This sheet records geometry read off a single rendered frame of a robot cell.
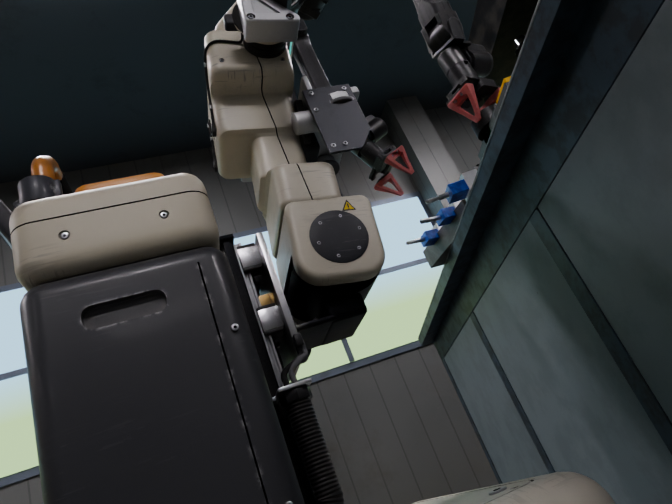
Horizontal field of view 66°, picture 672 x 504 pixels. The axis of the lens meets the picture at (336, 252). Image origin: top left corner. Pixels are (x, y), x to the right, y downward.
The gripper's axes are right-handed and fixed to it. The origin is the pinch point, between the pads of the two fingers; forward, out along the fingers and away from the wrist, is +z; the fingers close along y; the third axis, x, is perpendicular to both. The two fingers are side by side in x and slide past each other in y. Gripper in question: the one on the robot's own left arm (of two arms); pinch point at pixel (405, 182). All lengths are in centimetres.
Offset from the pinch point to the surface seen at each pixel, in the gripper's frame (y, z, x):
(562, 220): -40, 34, 17
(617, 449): -13, 71, 28
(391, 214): 244, -51, -162
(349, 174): 246, -103, -167
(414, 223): 244, -32, -170
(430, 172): 223, -50, -205
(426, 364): 246, 49, -82
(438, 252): 9.3, 18.6, 4.0
